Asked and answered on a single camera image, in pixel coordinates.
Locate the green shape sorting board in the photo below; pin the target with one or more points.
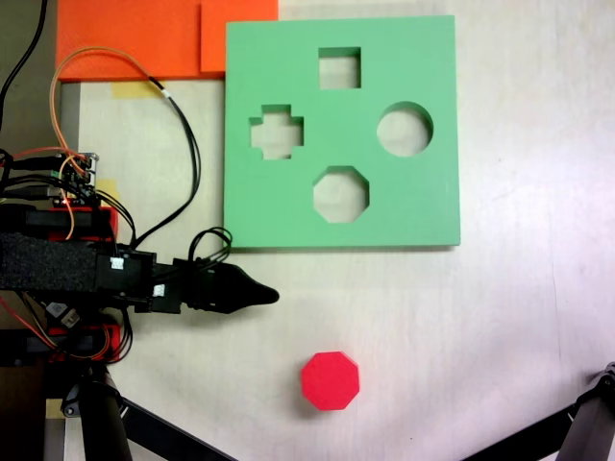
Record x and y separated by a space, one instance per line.
288 216

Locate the red octagonal pillar block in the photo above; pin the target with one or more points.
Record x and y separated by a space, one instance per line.
330 379

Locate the black converter circuit board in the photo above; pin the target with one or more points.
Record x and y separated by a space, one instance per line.
60 312

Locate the red and black table clamp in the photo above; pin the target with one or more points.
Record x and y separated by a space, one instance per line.
111 336
103 223

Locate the orange flat block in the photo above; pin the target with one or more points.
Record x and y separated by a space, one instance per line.
134 38

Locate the yellow masking tape strip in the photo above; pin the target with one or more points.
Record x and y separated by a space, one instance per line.
109 189
130 89

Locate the black tripod leg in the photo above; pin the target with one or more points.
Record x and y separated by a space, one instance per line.
591 422
103 422

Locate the green circuit board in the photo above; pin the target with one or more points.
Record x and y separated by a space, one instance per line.
77 185

